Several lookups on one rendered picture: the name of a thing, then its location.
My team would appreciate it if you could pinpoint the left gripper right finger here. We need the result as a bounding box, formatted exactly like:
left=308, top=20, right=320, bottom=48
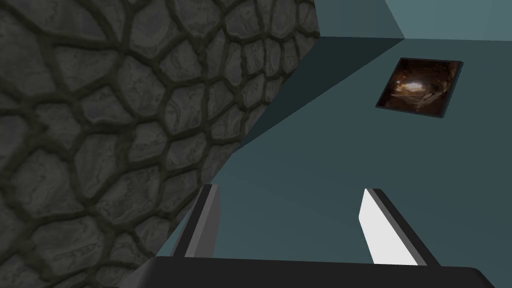
left=358, top=187, right=441, bottom=267

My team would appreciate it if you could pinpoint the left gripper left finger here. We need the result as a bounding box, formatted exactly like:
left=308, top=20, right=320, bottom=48
left=171, top=184, right=222, bottom=259

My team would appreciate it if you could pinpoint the dark brown framed wall picture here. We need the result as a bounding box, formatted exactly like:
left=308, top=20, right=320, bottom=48
left=375, top=57, right=465, bottom=119

